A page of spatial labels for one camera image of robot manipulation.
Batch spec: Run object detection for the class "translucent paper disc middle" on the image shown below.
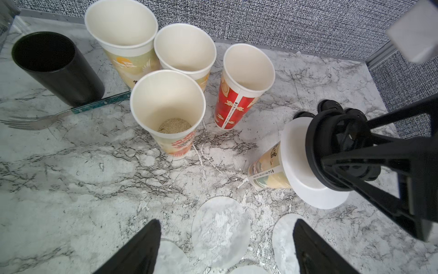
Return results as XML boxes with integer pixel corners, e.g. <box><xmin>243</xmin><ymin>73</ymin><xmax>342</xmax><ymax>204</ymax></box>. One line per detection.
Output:
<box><xmin>192</xmin><ymin>196</ymin><xmax>251</xmax><ymax>269</ymax></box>

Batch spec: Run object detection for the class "black lid left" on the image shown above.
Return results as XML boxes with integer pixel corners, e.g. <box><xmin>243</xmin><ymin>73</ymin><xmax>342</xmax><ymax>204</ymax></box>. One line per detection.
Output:
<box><xmin>293</xmin><ymin>111</ymin><xmax>315</xmax><ymax>119</ymax></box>

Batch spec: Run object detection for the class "black lid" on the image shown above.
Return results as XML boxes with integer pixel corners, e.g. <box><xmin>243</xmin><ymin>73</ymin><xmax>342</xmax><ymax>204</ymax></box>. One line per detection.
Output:
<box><xmin>317</xmin><ymin>99</ymin><xmax>343</xmax><ymax>113</ymax></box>
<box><xmin>305</xmin><ymin>108</ymin><xmax>374</xmax><ymax>192</ymax></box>
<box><xmin>293</xmin><ymin>111</ymin><xmax>315</xmax><ymax>119</ymax></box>

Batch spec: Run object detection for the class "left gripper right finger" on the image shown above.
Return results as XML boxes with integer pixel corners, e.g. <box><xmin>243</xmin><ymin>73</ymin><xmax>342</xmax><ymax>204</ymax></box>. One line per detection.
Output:
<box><xmin>293</xmin><ymin>219</ymin><xmax>359</xmax><ymax>274</ymax></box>

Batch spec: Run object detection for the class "black lid front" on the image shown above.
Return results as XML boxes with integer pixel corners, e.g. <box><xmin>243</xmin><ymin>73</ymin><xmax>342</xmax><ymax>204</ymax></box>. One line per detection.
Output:
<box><xmin>305</xmin><ymin>108</ymin><xmax>374</xmax><ymax>192</ymax></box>

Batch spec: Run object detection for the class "translucent paper disc right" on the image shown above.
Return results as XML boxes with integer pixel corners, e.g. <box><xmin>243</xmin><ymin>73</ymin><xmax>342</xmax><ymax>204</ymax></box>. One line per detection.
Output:
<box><xmin>272</xmin><ymin>213</ymin><xmax>306</xmax><ymax>274</ymax></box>

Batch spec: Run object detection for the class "black lid back right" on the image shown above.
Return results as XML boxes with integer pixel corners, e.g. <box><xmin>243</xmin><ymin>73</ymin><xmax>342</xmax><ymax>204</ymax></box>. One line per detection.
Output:
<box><xmin>317</xmin><ymin>99</ymin><xmax>343</xmax><ymax>113</ymax></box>

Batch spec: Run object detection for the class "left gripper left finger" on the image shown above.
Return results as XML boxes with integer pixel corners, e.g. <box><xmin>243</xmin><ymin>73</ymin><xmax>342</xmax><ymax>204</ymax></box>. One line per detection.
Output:
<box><xmin>95</xmin><ymin>219</ymin><xmax>162</xmax><ymax>274</ymax></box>

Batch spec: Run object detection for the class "black cylindrical cup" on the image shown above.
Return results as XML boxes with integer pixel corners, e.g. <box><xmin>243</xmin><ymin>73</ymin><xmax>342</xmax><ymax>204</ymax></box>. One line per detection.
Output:
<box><xmin>11</xmin><ymin>32</ymin><xmax>105</xmax><ymax>107</ymax></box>

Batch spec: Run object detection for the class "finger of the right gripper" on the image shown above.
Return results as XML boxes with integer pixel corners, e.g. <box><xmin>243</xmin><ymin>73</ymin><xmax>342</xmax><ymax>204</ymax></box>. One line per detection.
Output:
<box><xmin>322</xmin><ymin>95</ymin><xmax>438</xmax><ymax>242</ymax></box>

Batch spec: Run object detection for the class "translucent paper disc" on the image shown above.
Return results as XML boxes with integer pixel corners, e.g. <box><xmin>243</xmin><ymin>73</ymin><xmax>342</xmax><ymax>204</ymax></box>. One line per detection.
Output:
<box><xmin>192</xmin><ymin>196</ymin><xmax>251</xmax><ymax>269</ymax></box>
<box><xmin>154</xmin><ymin>239</ymin><xmax>192</xmax><ymax>274</ymax></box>
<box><xmin>272</xmin><ymin>213</ymin><xmax>306</xmax><ymax>274</ymax></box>

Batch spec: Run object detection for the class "translucent paper disc left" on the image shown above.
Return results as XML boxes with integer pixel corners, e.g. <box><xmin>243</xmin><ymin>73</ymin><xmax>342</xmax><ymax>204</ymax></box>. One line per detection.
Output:
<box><xmin>154</xmin><ymin>239</ymin><xmax>192</xmax><ymax>274</ymax></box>

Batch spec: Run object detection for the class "red paper cup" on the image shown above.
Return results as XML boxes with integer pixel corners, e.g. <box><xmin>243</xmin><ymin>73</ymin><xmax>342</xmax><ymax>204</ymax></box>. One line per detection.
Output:
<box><xmin>214</xmin><ymin>43</ymin><xmax>276</xmax><ymax>130</ymax></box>

